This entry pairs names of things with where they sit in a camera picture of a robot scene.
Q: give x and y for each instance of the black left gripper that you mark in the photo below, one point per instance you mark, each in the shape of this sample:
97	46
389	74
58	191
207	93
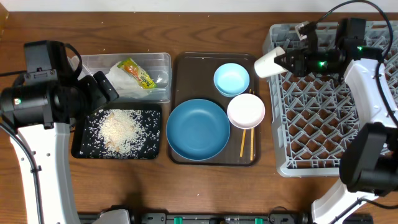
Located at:
99	98

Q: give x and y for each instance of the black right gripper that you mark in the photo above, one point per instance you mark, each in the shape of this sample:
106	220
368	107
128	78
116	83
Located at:
299	67

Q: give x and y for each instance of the white napkin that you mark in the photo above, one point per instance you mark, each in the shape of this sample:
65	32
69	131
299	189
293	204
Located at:
124	84

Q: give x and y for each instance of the cream plastic cup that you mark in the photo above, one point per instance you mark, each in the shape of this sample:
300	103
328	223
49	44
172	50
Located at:
266	67

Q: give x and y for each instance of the green yellow snack wrapper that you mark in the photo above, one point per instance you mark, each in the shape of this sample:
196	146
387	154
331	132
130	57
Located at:
139	74

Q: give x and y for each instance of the rice leftovers pile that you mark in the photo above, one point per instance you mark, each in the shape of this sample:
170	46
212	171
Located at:
121	132

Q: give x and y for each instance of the grey dishwasher rack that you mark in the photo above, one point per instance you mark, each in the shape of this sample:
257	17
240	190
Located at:
314	119

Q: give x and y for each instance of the light blue small bowl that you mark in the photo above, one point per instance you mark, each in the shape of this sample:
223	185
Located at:
231	79

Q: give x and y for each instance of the pink bowl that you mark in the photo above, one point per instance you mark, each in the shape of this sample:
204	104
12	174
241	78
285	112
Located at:
246	111

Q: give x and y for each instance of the dark blue plate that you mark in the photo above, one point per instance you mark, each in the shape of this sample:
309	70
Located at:
198	129

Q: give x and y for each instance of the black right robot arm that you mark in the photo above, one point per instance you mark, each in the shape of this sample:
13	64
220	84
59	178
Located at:
368	167

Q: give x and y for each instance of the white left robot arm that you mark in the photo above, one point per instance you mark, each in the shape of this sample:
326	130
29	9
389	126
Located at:
36	116

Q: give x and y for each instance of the black tray bin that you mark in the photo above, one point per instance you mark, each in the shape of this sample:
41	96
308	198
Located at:
155	149

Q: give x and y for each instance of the clear plastic bin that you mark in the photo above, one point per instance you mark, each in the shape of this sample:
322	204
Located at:
157	65

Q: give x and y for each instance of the wooden chopstick right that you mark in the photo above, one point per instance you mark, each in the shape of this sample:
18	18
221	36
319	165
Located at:
252	145

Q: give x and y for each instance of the wooden chopstick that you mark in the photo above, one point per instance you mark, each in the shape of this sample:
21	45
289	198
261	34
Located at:
252	145
242	143

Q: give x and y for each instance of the wooden chopstick left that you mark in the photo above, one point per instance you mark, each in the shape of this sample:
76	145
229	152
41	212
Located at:
242	143

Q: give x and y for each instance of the brown serving tray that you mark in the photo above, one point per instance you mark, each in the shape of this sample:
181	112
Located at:
194	79

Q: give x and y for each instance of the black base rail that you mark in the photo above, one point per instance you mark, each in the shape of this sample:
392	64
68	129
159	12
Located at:
275	217

